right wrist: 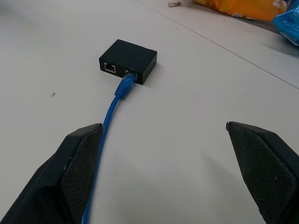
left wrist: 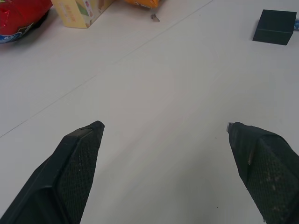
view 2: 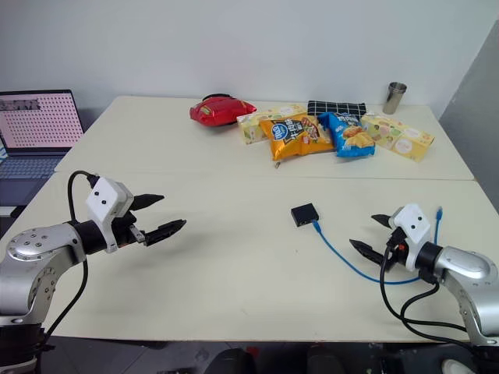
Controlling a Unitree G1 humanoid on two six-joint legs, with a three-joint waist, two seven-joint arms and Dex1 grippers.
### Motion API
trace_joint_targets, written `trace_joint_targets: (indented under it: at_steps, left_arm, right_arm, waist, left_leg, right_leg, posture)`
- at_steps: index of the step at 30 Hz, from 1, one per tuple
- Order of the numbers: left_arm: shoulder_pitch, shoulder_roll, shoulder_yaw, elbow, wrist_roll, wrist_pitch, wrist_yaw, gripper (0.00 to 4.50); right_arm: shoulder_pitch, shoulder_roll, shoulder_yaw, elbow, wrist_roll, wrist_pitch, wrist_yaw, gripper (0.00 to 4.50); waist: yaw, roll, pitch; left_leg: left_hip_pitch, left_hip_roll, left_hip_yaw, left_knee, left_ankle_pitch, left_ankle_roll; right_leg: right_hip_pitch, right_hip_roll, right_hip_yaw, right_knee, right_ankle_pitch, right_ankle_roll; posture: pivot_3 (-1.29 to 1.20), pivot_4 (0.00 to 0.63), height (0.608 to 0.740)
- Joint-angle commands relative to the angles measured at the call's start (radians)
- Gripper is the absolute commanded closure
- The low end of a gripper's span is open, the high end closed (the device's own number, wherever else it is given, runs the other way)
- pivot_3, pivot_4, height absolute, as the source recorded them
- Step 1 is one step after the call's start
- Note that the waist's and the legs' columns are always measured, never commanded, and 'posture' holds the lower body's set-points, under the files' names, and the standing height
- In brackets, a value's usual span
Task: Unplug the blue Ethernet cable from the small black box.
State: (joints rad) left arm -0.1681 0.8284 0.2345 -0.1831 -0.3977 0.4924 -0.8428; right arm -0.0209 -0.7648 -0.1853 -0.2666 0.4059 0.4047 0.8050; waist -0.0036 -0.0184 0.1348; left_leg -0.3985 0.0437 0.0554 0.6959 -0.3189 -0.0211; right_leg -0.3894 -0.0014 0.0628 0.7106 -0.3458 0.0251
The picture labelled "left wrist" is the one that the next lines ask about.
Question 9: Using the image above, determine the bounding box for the red snack bag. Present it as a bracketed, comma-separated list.
[0, 0, 53, 45]

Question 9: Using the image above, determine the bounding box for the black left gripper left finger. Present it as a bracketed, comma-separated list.
[0, 120, 105, 224]

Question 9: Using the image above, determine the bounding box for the yellow cardboard snack box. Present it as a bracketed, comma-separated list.
[50, 0, 115, 29]

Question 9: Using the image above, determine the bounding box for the dark green box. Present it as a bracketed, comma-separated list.
[252, 9, 297, 46]

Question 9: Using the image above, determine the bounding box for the orange snack bag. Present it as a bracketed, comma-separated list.
[124, 0, 164, 9]

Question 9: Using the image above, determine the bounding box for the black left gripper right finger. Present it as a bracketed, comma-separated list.
[226, 121, 299, 224]

